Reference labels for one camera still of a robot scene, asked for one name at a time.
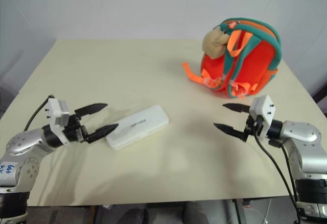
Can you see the white rectangular case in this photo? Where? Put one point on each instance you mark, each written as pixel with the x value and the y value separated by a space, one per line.
pixel 138 127

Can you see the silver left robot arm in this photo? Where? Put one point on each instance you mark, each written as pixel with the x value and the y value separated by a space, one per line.
pixel 24 142

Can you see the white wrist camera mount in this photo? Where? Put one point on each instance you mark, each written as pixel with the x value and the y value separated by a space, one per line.
pixel 264 113
pixel 57 115

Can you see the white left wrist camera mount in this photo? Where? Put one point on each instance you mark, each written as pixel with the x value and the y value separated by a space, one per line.
pixel 57 115

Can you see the orange and teal backpack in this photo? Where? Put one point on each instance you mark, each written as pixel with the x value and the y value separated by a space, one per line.
pixel 240 58

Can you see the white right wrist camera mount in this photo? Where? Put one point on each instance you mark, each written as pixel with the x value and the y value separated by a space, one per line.
pixel 264 113

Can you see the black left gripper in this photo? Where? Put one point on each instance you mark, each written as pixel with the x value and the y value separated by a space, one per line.
pixel 75 130

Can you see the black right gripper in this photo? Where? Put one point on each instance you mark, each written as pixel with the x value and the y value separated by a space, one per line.
pixel 253 127

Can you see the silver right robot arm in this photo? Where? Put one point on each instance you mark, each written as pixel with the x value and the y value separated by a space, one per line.
pixel 301 142

